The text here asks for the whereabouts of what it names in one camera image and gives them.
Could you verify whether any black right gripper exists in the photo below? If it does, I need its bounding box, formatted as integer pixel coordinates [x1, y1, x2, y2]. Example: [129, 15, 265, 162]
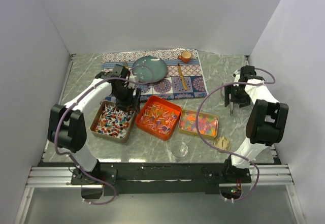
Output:
[224, 84, 251, 109]

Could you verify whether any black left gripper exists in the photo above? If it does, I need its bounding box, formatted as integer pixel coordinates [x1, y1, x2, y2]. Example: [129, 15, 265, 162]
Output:
[113, 86, 141, 113]

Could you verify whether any silver metal scoop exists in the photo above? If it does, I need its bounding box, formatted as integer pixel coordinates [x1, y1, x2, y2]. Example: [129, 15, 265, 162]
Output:
[220, 85, 234, 115]

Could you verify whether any brown tin of lollipops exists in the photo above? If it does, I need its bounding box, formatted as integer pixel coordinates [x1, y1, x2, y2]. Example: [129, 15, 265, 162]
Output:
[90, 101, 137, 143]

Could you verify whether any orange tray of candies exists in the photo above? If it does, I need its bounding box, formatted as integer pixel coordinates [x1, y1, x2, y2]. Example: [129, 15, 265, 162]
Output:
[136, 95, 182, 141]

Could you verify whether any gold tin of star candies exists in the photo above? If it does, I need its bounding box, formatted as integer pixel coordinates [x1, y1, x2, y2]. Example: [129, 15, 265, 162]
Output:
[178, 109, 219, 139]

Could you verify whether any clear plastic jar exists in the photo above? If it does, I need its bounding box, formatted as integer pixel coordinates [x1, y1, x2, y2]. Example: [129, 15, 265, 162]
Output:
[171, 142, 188, 162]

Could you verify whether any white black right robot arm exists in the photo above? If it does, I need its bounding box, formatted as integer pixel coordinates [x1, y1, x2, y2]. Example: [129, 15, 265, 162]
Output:
[222, 65, 289, 183]

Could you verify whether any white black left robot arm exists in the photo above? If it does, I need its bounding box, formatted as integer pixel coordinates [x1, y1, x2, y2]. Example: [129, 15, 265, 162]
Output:
[48, 70, 141, 184]

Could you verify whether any teal ceramic plate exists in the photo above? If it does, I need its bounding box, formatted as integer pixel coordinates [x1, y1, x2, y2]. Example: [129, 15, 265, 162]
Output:
[132, 56, 168, 83]

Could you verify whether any gold round jar lid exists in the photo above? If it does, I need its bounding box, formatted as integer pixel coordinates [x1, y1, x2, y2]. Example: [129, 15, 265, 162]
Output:
[213, 136, 231, 151]

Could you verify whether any patterned cloth placemat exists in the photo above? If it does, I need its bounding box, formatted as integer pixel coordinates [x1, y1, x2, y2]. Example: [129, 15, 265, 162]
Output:
[102, 48, 207, 102]

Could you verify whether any gold knife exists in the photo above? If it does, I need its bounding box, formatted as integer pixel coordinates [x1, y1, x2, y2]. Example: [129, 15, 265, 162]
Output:
[177, 63, 187, 91]

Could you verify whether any orange coffee cup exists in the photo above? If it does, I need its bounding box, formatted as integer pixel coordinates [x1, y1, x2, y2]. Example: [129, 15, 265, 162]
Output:
[177, 51, 192, 63]

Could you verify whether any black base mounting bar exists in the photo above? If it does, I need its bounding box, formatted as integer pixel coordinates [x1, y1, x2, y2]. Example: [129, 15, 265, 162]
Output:
[82, 162, 251, 199]

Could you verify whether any aluminium frame rail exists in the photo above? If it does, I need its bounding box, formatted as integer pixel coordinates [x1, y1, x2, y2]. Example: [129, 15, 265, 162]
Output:
[25, 167, 101, 188]

